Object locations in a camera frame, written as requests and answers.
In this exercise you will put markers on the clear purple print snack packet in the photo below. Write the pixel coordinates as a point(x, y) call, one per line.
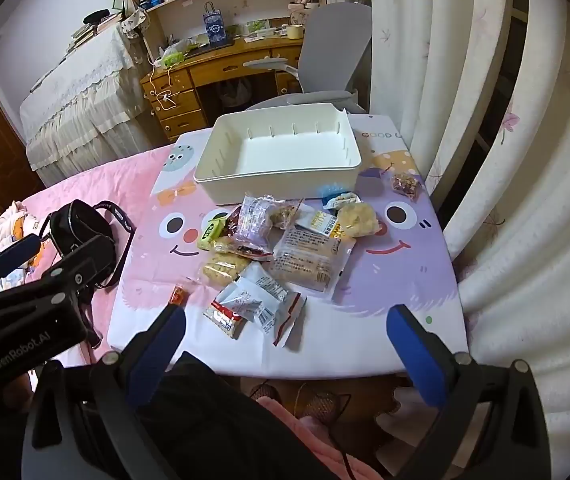
point(255, 217)

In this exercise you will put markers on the green snack packet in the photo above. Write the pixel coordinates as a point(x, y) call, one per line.
point(210, 234)

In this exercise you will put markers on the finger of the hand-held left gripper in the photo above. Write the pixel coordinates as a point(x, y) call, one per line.
point(17, 252)
point(90, 257)

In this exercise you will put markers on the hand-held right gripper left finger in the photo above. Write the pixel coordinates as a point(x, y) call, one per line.
point(157, 360)

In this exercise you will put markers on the small orange candy packet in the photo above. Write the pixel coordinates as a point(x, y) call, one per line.
point(178, 294)

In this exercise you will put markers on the white plastic storage bin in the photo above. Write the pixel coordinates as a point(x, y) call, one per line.
point(275, 150)

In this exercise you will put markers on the clear oat bar packet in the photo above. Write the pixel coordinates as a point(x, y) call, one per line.
point(285, 212)

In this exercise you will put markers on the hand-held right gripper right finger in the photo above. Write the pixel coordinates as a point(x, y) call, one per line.
point(415, 360)

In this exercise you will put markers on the person's black trousers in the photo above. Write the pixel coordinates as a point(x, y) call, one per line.
point(215, 420)

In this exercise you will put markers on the large clear rice cake packet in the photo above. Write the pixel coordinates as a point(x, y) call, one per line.
point(310, 260)

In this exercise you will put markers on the pink blanket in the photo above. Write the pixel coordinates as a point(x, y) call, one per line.
point(90, 180)

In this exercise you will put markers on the patterned fabric bag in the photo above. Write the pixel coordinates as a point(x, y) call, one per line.
point(135, 22)

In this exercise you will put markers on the cartoon printed table mat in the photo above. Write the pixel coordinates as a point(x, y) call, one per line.
point(405, 280)

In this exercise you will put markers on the person's pink garment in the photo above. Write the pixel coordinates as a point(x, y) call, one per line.
point(310, 435)

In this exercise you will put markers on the nut bar clear packet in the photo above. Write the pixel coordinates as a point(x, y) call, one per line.
point(405, 185)

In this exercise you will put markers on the blue paper gift bag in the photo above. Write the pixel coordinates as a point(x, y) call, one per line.
point(214, 27)

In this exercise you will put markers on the wooden desk with drawers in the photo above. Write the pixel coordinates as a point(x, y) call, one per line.
point(225, 67)

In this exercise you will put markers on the lace cloth covered cabinet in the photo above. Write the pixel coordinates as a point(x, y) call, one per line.
point(80, 95)

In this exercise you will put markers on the green tissue pack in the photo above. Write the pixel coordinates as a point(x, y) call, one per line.
point(172, 57)

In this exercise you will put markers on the grey office chair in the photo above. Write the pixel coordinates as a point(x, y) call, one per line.
point(335, 45)

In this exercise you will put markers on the white leaf print curtain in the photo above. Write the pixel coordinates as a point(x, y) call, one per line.
point(530, 160)

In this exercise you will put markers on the yellow mug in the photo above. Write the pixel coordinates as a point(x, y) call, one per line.
point(294, 31)

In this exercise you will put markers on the white and yellow snack packet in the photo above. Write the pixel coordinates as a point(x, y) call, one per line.
point(322, 224)

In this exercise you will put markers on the dark brown snack packet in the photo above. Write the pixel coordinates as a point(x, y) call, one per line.
point(233, 220)

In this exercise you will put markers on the pale round pastry packet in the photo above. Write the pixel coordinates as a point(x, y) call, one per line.
point(360, 220)

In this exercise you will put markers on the blue and white snack packet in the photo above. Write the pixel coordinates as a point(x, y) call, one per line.
point(332, 195)

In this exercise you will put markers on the white packet with red edge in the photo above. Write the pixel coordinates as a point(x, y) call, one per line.
point(265, 300)

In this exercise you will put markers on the red and white snack packet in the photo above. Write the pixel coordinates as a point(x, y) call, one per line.
point(222, 317)

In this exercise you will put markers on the dark red snack packet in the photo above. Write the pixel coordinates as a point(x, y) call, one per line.
point(247, 251)

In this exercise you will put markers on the clear granola snack bag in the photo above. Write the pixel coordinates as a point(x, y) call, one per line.
point(220, 267)

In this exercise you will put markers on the white plastic bag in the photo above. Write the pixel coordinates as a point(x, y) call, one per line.
point(232, 92)

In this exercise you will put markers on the black hat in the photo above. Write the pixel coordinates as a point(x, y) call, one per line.
point(97, 16)

